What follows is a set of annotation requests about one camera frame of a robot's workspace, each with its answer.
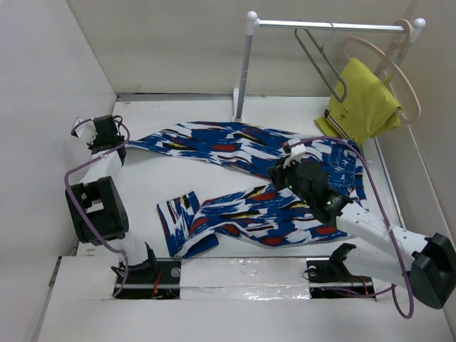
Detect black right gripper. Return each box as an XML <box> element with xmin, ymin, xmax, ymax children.
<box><xmin>266</xmin><ymin>155</ymin><xmax>314</xmax><ymax>207</ymax></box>

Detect blue patterned trousers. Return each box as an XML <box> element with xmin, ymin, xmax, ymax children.
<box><xmin>129</xmin><ymin>121</ymin><xmax>346</xmax><ymax>259</ymax></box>

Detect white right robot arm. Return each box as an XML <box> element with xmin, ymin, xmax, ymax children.
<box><xmin>267</xmin><ymin>158</ymin><xmax>455</xmax><ymax>309</ymax></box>

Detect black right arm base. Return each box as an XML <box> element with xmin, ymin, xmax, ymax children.
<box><xmin>301</xmin><ymin>258</ymin><xmax>375</xmax><ymax>299</ymax></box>

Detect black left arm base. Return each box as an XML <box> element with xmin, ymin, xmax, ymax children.
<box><xmin>113</xmin><ymin>258</ymin><xmax>182</xmax><ymax>300</ymax></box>

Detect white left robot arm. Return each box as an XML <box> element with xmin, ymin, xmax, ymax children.
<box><xmin>64</xmin><ymin>115</ymin><xmax>159</xmax><ymax>284</ymax></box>

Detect grey metal trouser hanger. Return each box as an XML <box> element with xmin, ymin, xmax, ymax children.
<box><xmin>294</xmin><ymin>21</ymin><xmax>348</xmax><ymax>103</ymax></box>

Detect beige wooden hanger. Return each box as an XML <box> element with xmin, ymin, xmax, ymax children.
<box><xmin>343</xmin><ymin>18</ymin><xmax>426</xmax><ymax>125</ymax></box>

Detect yellow folded shorts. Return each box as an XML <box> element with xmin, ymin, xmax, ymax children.
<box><xmin>315</xmin><ymin>58</ymin><xmax>402</xmax><ymax>145</ymax></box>

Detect white clothes rack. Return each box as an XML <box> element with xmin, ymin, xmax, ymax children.
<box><xmin>231</xmin><ymin>11</ymin><xmax>427</xmax><ymax>124</ymax></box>

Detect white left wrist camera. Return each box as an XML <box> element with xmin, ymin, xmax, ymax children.
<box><xmin>71</xmin><ymin>118</ymin><xmax>97</xmax><ymax>145</ymax></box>

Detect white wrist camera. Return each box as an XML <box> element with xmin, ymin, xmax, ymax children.
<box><xmin>71</xmin><ymin>118</ymin><xmax>97</xmax><ymax>145</ymax></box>
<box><xmin>284</xmin><ymin>138</ymin><xmax>306</xmax><ymax>168</ymax></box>

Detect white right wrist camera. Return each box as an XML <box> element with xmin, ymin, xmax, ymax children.
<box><xmin>284</xmin><ymin>138</ymin><xmax>306</xmax><ymax>168</ymax></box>

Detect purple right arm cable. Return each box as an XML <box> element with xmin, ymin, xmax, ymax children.
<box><xmin>291</xmin><ymin>136</ymin><xmax>416</xmax><ymax>320</ymax></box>

